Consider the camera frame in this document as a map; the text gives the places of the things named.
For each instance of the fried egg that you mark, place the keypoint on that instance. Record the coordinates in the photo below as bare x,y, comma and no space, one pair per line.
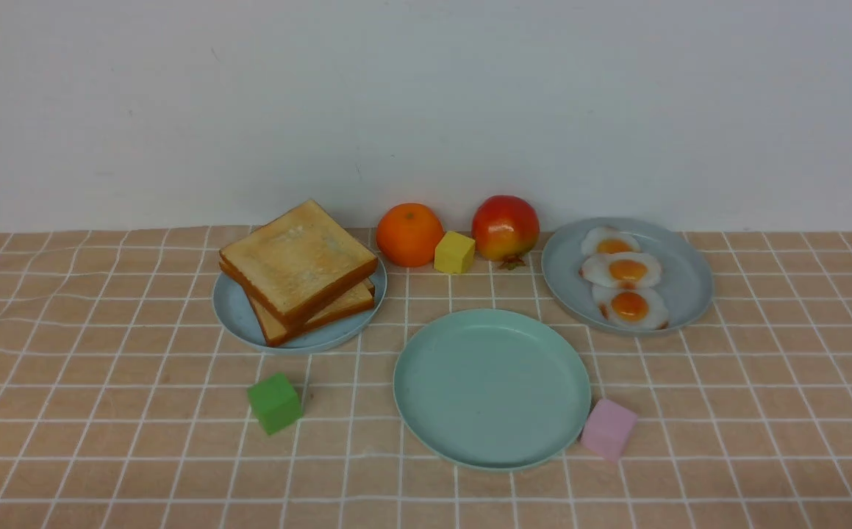
608,240
622,270
639,309

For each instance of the yellow cube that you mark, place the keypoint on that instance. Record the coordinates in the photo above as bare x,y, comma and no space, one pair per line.
454,254

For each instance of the orange fruit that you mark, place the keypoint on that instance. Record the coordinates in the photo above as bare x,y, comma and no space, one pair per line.
408,234

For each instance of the red pomegranate fruit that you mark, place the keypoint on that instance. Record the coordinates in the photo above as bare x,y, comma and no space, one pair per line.
505,229

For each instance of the teal center plate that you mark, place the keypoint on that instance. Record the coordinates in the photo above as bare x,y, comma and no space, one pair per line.
493,390

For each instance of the blue-grey bread plate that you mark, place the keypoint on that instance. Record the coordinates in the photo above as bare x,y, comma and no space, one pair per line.
236,315

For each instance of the green cube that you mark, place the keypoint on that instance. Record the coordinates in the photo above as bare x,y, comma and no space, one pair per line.
275,403

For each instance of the pink cube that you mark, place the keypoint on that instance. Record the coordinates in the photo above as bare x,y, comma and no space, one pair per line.
608,429

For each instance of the blue-grey egg plate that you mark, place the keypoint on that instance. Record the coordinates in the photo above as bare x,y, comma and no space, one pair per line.
686,284

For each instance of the checkered beige tablecloth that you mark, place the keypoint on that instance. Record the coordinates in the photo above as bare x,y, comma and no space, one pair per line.
123,402

